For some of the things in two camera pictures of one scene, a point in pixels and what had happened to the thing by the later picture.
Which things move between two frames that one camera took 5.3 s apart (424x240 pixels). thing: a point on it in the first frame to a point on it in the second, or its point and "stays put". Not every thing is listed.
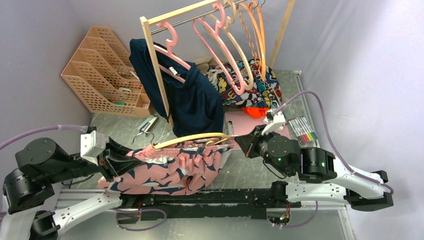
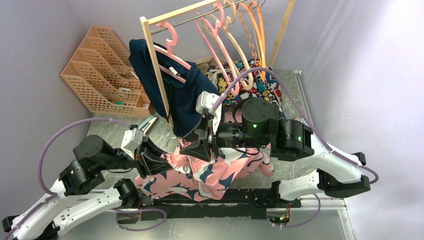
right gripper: [249, 142] to [199, 149]
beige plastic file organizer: [102, 75] stays put
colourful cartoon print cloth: [248, 83] stays put
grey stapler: [146, 125] stays put
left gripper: [119, 163] to [147, 165]
